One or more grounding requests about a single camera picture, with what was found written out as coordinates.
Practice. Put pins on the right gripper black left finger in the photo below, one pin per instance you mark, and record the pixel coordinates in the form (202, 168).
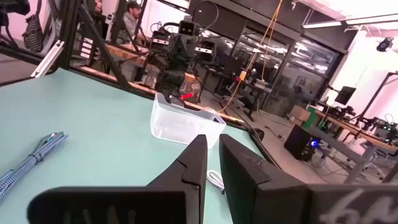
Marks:
(174, 199)

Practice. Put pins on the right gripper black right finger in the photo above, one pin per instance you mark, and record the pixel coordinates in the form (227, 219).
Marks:
(264, 199)

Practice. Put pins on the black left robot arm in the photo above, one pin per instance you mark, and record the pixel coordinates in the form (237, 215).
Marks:
(169, 82)

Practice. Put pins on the small red tag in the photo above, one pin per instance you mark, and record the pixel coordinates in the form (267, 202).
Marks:
(186, 96)

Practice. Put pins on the person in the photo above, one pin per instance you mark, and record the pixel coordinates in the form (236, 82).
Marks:
(99, 15)
(130, 23)

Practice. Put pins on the black robot in background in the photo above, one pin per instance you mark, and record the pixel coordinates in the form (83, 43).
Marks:
(124, 53)

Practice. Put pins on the black computer case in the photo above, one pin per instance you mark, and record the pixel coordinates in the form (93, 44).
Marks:
(298, 141)

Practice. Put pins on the clear plastic bin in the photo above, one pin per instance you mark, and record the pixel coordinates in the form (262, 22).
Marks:
(180, 124)

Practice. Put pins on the cardboard box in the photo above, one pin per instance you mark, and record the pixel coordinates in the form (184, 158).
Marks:
(300, 113)

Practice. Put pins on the long wooden workbench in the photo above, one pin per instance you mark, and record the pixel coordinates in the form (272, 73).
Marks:
(367, 135)

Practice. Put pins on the black computer monitor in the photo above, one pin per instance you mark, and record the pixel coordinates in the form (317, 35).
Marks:
(345, 95)

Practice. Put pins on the aluminium extrusion bar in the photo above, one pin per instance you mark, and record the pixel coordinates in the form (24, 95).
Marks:
(46, 59)

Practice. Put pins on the ceiling light bar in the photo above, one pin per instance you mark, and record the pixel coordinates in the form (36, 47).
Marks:
(323, 24)

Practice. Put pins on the striped hanging bag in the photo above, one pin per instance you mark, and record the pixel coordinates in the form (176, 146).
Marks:
(32, 34)

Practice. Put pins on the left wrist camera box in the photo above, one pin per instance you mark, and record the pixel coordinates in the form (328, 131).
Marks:
(188, 28)

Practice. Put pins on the black rig frame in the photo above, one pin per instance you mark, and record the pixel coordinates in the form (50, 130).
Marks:
(70, 31)

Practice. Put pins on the black ceiling camera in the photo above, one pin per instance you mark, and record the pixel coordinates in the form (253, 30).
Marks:
(385, 44)

